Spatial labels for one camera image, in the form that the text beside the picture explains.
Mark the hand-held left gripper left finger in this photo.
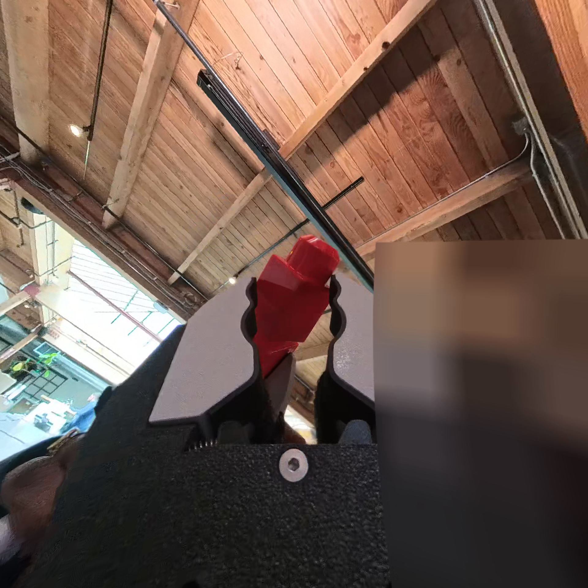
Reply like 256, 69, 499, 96
148, 276, 265, 427

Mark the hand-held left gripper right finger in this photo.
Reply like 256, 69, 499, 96
326, 275, 375, 407

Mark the red mega block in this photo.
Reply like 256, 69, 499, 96
254, 234, 341, 378

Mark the green potted plant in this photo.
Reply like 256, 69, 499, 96
11, 350, 59, 380

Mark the metal ceiling conduit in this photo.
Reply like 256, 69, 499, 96
473, 0, 588, 239

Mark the black ceiling track rail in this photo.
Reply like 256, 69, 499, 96
197, 69, 375, 292

